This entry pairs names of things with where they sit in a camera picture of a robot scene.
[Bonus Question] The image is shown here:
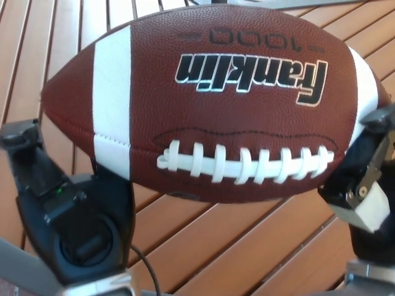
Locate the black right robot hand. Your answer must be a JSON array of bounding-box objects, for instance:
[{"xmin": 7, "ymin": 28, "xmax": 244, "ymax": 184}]
[{"xmin": 317, "ymin": 103, "xmax": 395, "ymax": 263}]

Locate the brown Franklin leather football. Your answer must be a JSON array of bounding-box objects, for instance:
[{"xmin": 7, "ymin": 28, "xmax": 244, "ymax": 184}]
[{"xmin": 39, "ymin": 12, "xmax": 394, "ymax": 204}]

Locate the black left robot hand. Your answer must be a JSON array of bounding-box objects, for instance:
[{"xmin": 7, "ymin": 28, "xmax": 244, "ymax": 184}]
[{"xmin": 0, "ymin": 118, "xmax": 136, "ymax": 287}]

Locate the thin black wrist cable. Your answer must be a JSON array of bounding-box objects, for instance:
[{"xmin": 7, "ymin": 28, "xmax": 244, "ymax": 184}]
[{"xmin": 130, "ymin": 243, "xmax": 163, "ymax": 296}]

